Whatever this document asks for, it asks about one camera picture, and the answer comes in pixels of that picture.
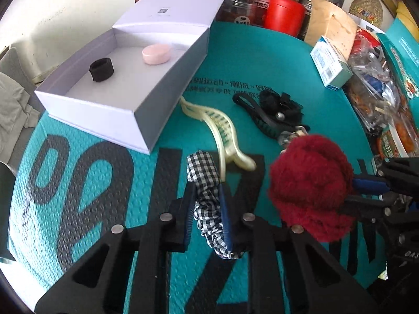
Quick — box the red fluffy scrunchie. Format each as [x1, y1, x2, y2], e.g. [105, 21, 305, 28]
[268, 135, 355, 242]

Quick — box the black lace hair bow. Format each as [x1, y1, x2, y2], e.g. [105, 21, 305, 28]
[259, 89, 303, 125]

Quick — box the black white checkered scrunchie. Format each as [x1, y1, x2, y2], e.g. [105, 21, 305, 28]
[187, 150, 243, 260]

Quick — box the clear plastic snack bag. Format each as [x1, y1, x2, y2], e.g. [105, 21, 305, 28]
[345, 29, 411, 135]

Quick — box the small white teal carton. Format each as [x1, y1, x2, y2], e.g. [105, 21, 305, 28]
[310, 36, 353, 90]

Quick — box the cream plastic hair claw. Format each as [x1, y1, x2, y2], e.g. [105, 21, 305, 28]
[180, 97, 256, 182]

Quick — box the teal printed box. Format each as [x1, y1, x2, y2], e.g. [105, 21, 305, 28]
[378, 19, 418, 104]

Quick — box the brown paper bag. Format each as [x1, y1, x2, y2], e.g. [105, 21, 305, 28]
[304, 0, 357, 60]

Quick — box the white open gift box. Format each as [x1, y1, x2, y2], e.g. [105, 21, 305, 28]
[36, 0, 224, 154]

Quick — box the red cylindrical canister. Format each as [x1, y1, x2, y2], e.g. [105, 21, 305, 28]
[263, 0, 305, 37]

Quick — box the light grey sweatshirt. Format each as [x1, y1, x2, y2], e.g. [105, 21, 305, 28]
[1, 73, 40, 164]

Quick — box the black elastic hair band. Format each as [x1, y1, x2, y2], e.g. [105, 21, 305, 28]
[89, 58, 114, 82]

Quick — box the dark glass jar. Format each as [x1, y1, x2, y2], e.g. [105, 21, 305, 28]
[216, 0, 256, 26]

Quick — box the pink oval soap case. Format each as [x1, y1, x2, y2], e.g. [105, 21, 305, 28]
[142, 44, 171, 65]

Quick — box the dark green braided strap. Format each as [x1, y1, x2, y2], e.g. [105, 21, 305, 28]
[232, 91, 311, 141]

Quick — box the round woven wall plate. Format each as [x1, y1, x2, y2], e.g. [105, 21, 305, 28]
[349, 0, 383, 28]

